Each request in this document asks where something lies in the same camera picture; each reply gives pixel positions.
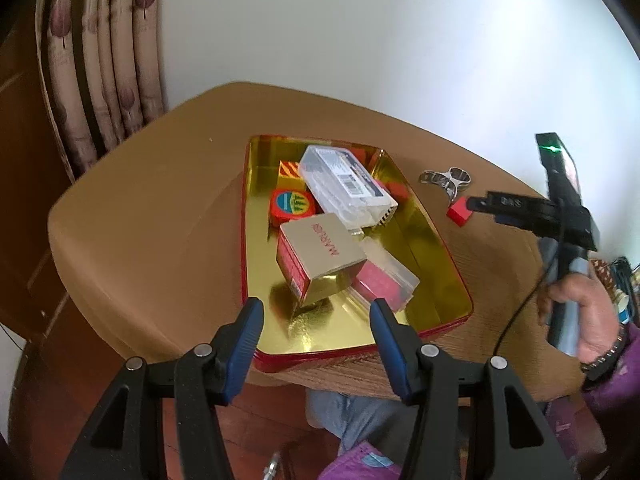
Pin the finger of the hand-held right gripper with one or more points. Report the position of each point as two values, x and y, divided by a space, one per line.
505 203

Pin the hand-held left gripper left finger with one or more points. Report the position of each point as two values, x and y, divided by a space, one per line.
247 340

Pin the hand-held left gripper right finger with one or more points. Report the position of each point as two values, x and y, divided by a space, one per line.
387 345

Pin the red and gold tin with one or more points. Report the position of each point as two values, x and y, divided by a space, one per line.
350 330

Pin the clear box with red contents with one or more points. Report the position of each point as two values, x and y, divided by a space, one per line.
385 277

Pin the beige cardboard box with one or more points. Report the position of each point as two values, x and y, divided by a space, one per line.
325 245

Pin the clear plastic box with label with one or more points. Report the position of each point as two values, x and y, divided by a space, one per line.
340 180

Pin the small red yellow striped box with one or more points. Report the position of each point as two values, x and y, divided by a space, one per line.
289 171

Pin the person's right forearm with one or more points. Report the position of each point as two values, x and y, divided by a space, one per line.
620 390

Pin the person's right hand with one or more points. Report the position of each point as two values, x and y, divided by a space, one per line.
595 310

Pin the dotted brown box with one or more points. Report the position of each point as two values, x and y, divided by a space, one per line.
605 275

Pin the person's blue jeans leg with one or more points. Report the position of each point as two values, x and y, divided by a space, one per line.
360 415

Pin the person's purple clothing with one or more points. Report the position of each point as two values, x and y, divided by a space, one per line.
360 465

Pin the silver metal fitting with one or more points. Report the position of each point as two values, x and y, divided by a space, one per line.
272 467

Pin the brown wooden cabinet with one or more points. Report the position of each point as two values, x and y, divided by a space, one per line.
25 185

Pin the beige patterned curtain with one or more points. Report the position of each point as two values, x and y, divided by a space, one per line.
100 60

